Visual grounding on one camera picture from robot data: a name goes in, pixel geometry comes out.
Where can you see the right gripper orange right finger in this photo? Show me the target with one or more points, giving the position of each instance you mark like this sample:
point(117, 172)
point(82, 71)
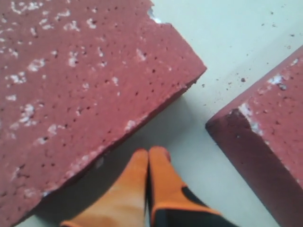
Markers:
point(172, 203)

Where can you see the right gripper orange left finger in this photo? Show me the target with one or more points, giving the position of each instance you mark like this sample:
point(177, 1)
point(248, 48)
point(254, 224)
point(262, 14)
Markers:
point(123, 204)

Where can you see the red brick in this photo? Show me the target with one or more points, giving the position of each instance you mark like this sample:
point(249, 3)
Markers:
point(76, 78)
point(261, 133)

